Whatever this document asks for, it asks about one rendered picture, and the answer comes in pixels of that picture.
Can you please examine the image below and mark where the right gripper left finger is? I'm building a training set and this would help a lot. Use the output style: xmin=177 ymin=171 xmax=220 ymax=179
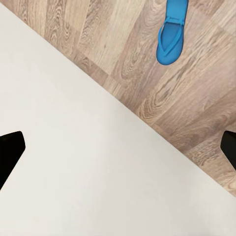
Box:
xmin=0 ymin=131 xmax=26 ymax=190

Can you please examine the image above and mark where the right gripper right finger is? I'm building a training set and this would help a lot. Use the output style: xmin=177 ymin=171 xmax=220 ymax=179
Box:
xmin=220 ymin=130 xmax=236 ymax=170

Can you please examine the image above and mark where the sandal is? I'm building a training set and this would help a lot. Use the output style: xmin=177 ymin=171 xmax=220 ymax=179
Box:
xmin=156 ymin=0 xmax=189 ymax=65

